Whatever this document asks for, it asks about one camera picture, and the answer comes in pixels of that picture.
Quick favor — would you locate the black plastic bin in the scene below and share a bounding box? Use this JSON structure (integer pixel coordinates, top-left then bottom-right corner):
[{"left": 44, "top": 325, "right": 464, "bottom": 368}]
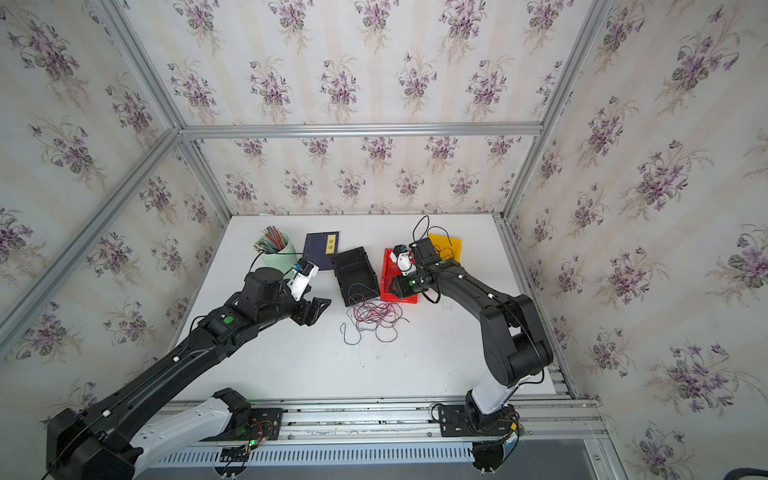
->
[{"left": 331, "top": 247, "right": 380, "bottom": 307}]

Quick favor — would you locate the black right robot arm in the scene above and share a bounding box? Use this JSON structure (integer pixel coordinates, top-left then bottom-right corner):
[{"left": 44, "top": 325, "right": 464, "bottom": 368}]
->
[{"left": 389, "top": 260, "right": 554, "bottom": 416}]

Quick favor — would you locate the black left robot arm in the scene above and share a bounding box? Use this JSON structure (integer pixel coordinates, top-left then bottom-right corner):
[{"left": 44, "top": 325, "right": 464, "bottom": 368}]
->
[{"left": 44, "top": 267, "right": 331, "bottom": 479}]

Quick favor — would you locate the red plastic bin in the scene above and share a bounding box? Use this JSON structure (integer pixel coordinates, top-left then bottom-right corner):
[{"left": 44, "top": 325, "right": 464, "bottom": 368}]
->
[{"left": 380, "top": 248, "right": 418, "bottom": 305}]

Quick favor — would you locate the green pen cup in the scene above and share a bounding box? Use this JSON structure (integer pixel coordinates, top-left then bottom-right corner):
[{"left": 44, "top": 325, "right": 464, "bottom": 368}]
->
[{"left": 260, "top": 232, "right": 298, "bottom": 277}]

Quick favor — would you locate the dark blue book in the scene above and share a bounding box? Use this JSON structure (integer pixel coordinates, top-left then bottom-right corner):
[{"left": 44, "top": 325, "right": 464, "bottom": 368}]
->
[{"left": 302, "top": 231, "right": 339, "bottom": 271}]

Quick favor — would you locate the yellow plastic bin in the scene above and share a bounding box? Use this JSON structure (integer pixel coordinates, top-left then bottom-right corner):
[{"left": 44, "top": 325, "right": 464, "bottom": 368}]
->
[{"left": 428, "top": 234, "right": 462, "bottom": 262}]

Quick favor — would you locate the coloured pencils bundle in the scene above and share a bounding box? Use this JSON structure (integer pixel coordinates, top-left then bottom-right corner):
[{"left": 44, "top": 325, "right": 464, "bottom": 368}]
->
[{"left": 254, "top": 226, "right": 289, "bottom": 254}]

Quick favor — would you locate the white ventilation grille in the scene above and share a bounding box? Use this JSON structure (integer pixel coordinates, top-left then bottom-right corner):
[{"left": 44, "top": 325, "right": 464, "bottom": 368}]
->
[{"left": 153, "top": 441, "right": 475, "bottom": 469}]

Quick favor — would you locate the red wire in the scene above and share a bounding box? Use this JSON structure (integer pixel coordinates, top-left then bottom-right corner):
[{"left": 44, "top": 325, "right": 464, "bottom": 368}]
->
[{"left": 350, "top": 297, "right": 410, "bottom": 344}]

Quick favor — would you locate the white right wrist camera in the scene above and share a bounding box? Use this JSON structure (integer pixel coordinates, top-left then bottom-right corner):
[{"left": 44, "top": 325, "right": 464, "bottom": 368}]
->
[{"left": 388, "top": 238, "right": 442, "bottom": 275}]

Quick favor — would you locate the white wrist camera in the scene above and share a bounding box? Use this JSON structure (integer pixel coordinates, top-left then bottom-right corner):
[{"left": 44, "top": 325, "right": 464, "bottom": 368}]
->
[
  {"left": 388, "top": 238, "right": 442, "bottom": 275},
  {"left": 288, "top": 258, "right": 319, "bottom": 301}
]

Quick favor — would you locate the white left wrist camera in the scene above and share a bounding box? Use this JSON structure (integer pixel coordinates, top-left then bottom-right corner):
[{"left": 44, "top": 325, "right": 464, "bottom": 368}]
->
[{"left": 288, "top": 258, "right": 319, "bottom": 301}]

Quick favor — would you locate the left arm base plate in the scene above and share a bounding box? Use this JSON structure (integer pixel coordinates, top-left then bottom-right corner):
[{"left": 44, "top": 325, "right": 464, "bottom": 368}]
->
[{"left": 203, "top": 408, "right": 283, "bottom": 442}]

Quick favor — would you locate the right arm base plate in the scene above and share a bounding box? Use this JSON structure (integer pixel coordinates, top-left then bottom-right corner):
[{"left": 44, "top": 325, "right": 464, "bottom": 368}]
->
[{"left": 430, "top": 403, "right": 519, "bottom": 438}]

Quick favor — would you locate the aluminium rail frame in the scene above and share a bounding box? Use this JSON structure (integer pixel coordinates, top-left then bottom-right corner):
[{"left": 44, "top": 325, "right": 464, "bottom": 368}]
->
[{"left": 130, "top": 398, "right": 608, "bottom": 451}]

